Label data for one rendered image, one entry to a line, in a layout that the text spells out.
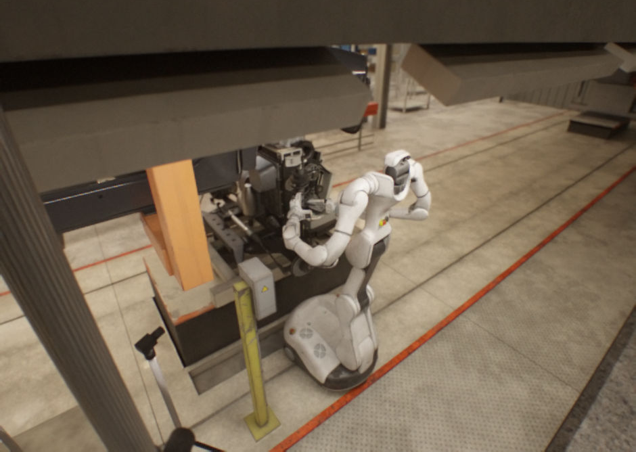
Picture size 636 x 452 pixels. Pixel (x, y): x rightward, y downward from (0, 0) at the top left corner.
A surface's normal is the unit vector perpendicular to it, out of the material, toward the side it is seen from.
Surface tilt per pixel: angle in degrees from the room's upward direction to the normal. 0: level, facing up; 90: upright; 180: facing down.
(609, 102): 90
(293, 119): 117
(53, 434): 0
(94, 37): 90
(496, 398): 0
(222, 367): 0
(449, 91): 90
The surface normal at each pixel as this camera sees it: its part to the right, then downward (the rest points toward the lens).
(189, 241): 0.60, 0.39
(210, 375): 0.00, -0.88
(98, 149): 0.54, 0.74
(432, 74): -0.80, 0.29
